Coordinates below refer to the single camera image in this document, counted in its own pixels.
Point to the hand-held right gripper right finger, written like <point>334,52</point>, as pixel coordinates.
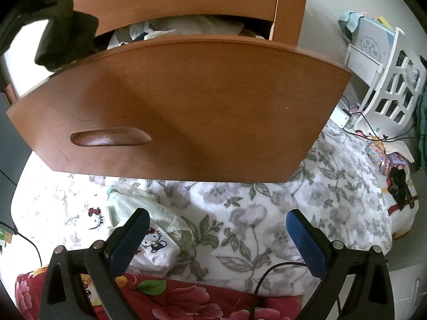
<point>308,243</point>

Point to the white lattice chair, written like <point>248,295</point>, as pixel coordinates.
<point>388,63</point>

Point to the black toy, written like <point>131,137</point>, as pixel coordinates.
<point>400,183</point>

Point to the white power strip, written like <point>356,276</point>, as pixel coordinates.
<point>340,116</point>

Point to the colourful pouch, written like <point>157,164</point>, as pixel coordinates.
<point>393,163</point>

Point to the plain white cloth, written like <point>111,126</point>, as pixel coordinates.
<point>206,25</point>

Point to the grey floral white blanket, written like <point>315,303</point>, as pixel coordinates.
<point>253,213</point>

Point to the cream cloth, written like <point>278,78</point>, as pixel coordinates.
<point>400,146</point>

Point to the red floral blanket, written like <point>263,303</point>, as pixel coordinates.
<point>186,303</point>

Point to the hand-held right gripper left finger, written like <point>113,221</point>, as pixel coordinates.
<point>130,243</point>

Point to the wooden nightstand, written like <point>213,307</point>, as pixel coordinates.
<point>293,10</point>

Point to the dark teal hanging clothes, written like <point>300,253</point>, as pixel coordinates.
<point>422,120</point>

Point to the green printed box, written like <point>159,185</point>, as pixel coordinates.
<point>4,236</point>

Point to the colourful cube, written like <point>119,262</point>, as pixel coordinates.
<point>375,150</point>

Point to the yellow block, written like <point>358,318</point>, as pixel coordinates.
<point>383,20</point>

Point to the light green mesh garment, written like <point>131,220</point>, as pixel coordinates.
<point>143,210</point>

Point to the small white shelf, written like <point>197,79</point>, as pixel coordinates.
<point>362,61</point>

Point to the teal cloth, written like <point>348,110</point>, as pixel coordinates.
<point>348,23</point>

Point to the light blue album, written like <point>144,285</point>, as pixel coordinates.
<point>373,38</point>

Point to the dark wardrobe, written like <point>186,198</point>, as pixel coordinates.
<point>4,190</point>

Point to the dark cloth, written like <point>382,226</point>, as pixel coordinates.
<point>66,36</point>

